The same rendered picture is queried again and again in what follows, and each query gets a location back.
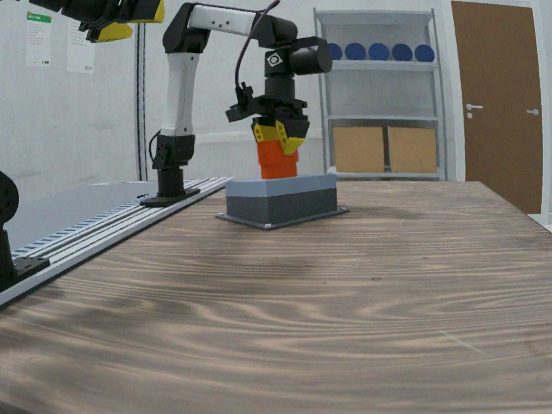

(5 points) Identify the light blue flat plate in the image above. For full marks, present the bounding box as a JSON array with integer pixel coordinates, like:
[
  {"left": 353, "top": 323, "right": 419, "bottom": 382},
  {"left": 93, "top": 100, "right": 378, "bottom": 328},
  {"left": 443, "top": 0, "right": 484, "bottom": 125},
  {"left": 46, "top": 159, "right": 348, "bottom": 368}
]
[{"left": 225, "top": 174, "right": 337, "bottom": 197}]

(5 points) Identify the grey slotted metal rail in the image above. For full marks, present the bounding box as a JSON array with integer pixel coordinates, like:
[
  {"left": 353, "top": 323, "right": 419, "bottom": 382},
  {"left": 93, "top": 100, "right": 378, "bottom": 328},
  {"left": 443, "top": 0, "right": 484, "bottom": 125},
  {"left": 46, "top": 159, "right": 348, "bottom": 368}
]
[{"left": 0, "top": 177, "right": 235, "bottom": 311}]

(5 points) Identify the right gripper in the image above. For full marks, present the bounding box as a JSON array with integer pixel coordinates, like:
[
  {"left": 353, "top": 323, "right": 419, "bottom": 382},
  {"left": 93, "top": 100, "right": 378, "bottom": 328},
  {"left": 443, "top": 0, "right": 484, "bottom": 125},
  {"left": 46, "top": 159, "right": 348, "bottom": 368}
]
[{"left": 61, "top": 0, "right": 165, "bottom": 43}]

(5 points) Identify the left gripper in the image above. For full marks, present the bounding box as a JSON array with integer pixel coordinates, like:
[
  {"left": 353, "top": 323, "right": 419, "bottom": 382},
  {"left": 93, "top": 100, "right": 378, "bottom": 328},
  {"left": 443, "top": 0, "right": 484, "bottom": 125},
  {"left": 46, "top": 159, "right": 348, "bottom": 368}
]
[{"left": 251, "top": 77, "right": 310, "bottom": 155}]

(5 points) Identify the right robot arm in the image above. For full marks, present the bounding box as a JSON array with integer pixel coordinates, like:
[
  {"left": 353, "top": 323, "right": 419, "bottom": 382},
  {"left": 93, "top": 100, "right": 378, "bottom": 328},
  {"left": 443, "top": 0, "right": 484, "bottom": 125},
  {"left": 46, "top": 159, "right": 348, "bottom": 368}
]
[{"left": 0, "top": 0, "right": 71, "bottom": 293}]

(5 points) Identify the black slotted vertical post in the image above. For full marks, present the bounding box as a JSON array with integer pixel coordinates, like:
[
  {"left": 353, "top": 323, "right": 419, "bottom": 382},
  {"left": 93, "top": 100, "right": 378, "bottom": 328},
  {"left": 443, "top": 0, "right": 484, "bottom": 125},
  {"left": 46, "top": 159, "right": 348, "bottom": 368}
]
[{"left": 134, "top": 23, "right": 149, "bottom": 181}]

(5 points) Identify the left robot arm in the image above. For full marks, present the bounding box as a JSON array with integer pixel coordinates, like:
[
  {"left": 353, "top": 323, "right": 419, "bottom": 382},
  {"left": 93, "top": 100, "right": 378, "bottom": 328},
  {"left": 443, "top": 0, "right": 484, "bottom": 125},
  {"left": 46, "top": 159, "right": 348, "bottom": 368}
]
[{"left": 140, "top": 2, "right": 332, "bottom": 207}]

